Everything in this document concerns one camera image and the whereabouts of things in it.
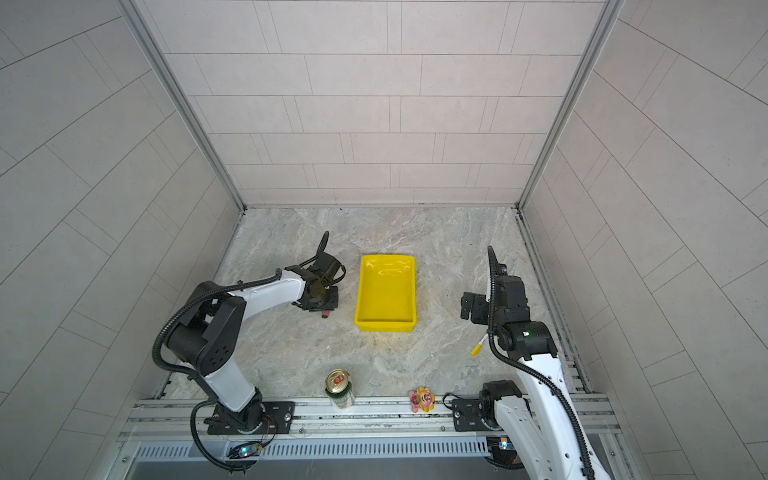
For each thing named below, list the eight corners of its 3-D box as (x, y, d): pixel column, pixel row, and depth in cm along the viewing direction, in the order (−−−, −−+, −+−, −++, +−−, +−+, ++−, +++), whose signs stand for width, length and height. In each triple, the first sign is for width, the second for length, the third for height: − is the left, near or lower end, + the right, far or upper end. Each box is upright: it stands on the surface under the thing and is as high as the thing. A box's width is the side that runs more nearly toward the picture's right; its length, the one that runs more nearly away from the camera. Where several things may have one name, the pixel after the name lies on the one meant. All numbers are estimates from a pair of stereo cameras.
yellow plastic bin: (356, 331, 87) (353, 322, 82) (362, 262, 103) (361, 250, 98) (415, 331, 87) (417, 322, 82) (413, 262, 103) (414, 251, 98)
